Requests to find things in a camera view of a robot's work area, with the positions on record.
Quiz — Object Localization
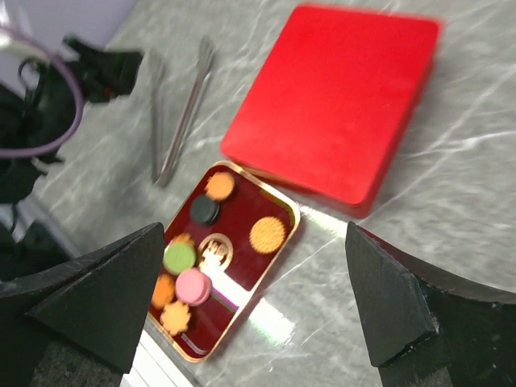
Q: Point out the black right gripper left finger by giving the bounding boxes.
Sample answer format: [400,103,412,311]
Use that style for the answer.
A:
[0,222,166,387]

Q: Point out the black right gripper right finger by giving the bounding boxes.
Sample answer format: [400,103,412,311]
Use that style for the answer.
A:
[345,223,515,386]

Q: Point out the pink macaron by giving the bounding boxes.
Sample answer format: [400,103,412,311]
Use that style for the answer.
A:
[175,268,212,306]

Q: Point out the red box lid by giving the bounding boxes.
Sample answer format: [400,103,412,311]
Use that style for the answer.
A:
[220,3,443,218]

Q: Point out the green macaron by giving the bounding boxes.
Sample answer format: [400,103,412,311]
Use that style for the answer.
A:
[163,243,197,275]

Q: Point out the silver slotted tongs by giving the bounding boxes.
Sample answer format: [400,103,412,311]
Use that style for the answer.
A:
[148,35,215,187]

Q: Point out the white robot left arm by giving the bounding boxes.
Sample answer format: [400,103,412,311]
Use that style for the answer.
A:
[1,35,144,282]

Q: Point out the round orange sandwich biscuit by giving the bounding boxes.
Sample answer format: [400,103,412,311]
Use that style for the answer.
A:
[249,216,286,254]

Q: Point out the orange swirl cookie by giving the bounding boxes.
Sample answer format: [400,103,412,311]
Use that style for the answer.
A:
[172,233,195,247]

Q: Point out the black sandwich cookie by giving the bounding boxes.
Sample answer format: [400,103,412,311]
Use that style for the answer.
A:
[189,194,220,225]

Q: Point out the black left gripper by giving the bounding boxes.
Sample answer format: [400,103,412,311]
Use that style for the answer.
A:
[63,35,144,104]

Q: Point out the orange flower cookie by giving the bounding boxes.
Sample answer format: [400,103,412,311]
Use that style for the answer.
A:
[205,172,235,202]

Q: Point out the dark red gold-rimmed tray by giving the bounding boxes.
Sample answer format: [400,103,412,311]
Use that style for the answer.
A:
[148,161,301,363]

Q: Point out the orange cookie tray corner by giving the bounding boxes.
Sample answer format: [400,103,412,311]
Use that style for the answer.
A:
[160,301,191,336]

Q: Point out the orange chip cookie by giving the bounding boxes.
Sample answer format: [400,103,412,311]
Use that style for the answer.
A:
[152,274,175,309]

